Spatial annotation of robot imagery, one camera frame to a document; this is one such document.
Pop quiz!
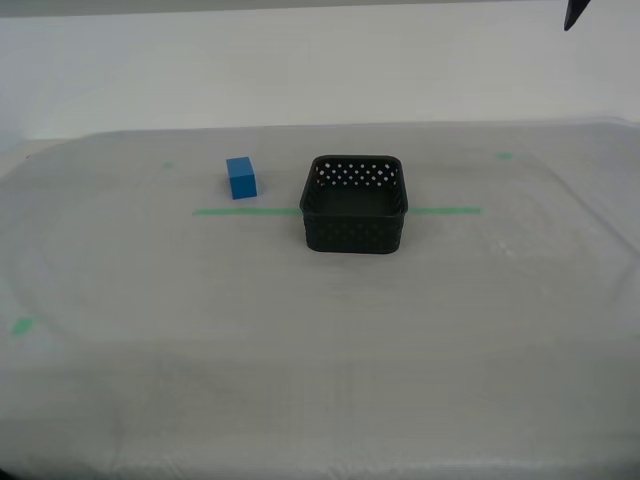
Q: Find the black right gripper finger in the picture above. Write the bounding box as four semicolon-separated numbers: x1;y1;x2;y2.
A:
563;0;594;32

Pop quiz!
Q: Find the black perforated plastic basket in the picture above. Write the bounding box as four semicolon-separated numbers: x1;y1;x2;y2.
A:
298;154;411;256

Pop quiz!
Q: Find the blue block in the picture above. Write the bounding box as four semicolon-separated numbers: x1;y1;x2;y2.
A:
225;156;258;201

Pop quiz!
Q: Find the long green tape strip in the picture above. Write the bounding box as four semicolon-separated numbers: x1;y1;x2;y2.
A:
192;205;482;217

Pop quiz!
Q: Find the white translucent table cover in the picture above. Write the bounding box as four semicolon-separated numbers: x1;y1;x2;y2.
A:
0;117;640;480

